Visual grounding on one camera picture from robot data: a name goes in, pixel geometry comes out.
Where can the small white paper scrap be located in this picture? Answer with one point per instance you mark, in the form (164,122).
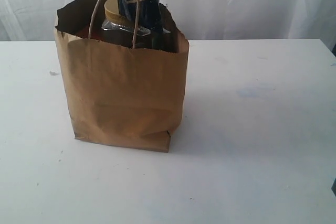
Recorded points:
(53,73)

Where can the small brown paper pouch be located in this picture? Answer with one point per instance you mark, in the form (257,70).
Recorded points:
(95,33)

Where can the clear nut jar gold lid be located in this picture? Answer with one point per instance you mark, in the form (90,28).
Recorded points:
(117,29)

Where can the large brown paper bag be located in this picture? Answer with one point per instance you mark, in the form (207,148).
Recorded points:
(120,96)

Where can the yellow juice bottle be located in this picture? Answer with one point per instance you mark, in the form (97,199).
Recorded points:
(161,41)

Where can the white backdrop curtain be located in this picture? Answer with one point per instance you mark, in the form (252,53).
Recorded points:
(197,19)

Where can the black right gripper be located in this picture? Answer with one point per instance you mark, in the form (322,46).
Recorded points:
(333,188)

